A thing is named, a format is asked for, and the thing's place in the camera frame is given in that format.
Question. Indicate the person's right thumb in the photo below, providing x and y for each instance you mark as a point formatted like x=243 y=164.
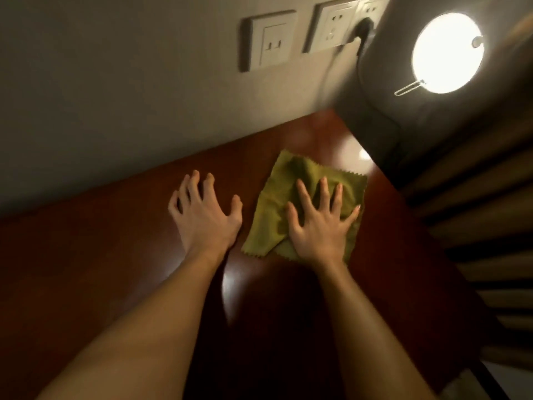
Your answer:
x=292 y=216

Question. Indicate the olive green cleaning cloth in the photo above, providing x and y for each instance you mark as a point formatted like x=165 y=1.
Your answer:
x=275 y=204

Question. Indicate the person's right little finger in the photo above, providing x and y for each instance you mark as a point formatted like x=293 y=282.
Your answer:
x=352 y=216

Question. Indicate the grey table lamp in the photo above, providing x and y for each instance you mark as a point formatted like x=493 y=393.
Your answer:
x=387 y=79

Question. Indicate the black power plug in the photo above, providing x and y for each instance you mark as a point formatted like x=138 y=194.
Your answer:
x=363 y=32

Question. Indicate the person's left little finger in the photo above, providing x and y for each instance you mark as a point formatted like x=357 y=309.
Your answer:
x=173 y=204

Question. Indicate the person's right forearm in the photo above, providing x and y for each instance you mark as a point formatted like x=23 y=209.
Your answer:
x=362 y=337

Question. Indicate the white wall switch plate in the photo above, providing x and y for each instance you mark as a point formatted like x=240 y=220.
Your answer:
x=268 y=41

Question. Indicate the person's left thumb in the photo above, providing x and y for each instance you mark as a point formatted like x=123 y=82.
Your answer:
x=237 y=210

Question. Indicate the person's left hand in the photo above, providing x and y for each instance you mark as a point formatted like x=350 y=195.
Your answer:
x=206 y=229

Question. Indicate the white wall socket plate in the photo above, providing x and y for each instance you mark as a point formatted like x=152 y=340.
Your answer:
x=331 y=25
x=374 y=4

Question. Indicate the person's left forearm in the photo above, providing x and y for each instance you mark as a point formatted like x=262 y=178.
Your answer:
x=150 y=329

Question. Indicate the striped beige bed headboard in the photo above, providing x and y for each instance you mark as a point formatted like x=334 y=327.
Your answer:
x=479 y=212

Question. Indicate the person's right hand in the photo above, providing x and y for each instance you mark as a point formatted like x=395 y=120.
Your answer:
x=318 y=237

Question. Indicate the person's right middle finger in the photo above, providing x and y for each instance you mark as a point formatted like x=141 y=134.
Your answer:
x=324 y=193

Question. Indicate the person's left middle finger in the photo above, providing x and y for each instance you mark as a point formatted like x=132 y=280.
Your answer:
x=195 y=185

